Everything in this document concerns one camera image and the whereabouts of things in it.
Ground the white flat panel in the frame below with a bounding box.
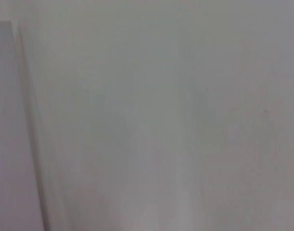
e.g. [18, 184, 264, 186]
[0, 20, 49, 231]

